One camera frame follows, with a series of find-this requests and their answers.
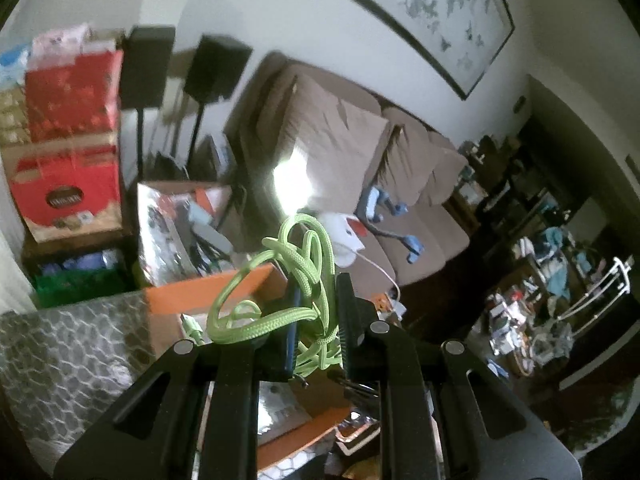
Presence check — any white drying rack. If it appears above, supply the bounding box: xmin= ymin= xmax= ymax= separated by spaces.
xmin=556 ymin=256 xmax=634 ymax=339

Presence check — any cluttered open cardboard box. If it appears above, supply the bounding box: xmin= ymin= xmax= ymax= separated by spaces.
xmin=137 ymin=181 xmax=234 ymax=286

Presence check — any neon green braided cable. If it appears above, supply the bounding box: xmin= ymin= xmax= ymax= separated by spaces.
xmin=205 ymin=212 xmax=346 ymax=377

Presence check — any brown fabric sofa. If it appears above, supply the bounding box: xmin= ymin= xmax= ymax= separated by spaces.
xmin=234 ymin=52 xmax=470 ymax=298

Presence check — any orange cardboard box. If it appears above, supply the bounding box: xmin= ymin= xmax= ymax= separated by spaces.
xmin=144 ymin=262 xmax=352 ymax=476

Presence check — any grey patterned plush blanket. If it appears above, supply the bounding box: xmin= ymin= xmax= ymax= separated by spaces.
xmin=1 ymin=292 xmax=155 ymax=474

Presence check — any white charging cable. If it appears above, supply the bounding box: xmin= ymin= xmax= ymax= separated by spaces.
xmin=351 ymin=249 xmax=404 ymax=311

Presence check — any red gift box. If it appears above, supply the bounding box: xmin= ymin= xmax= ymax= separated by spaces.
xmin=25 ymin=50 xmax=124 ymax=143

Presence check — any framed ink painting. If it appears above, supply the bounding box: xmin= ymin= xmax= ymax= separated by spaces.
xmin=352 ymin=0 xmax=515 ymax=100

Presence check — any red collection cookie box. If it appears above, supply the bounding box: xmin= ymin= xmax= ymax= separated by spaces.
xmin=6 ymin=145 xmax=122 ymax=243

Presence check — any black speaker on stand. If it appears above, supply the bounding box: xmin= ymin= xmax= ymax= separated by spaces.
xmin=183 ymin=35 xmax=253 ymax=168
xmin=119 ymin=25 xmax=176 ymax=180

